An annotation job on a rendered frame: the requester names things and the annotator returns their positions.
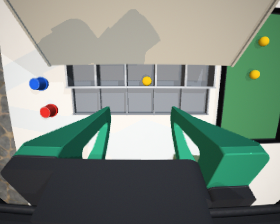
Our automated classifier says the red plug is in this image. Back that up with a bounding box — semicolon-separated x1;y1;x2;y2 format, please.
40;104;58;118

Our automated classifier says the yellow ball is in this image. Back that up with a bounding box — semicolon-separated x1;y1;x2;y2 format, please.
258;37;269;46
249;70;260;79
142;76;152;86

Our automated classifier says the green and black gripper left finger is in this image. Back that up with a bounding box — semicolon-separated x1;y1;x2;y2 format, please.
13;106;111;159

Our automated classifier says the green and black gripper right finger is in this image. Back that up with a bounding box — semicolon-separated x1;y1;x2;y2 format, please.
170;106;270;189

